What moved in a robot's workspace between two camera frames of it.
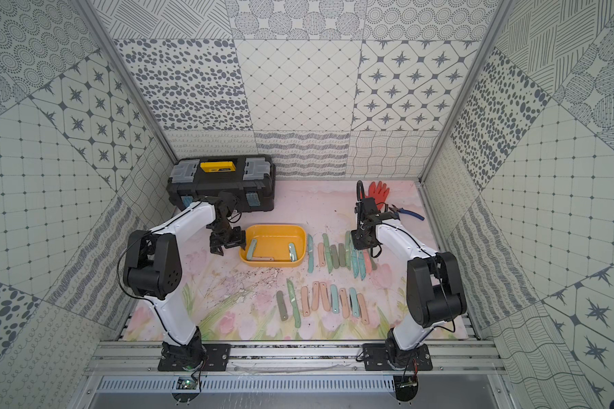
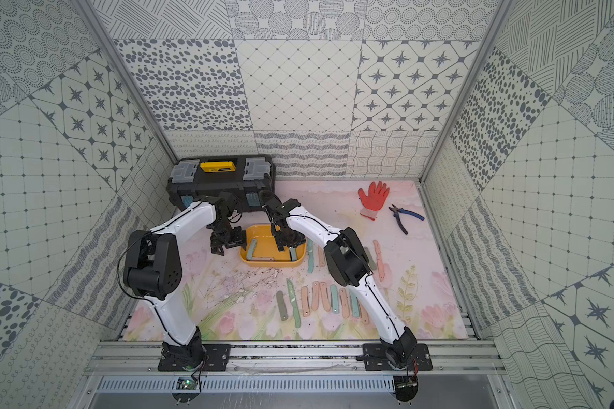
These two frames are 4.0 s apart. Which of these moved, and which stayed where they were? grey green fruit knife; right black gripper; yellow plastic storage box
Moved: right black gripper; grey green fruit knife
Stayed: yellow plastic storage box
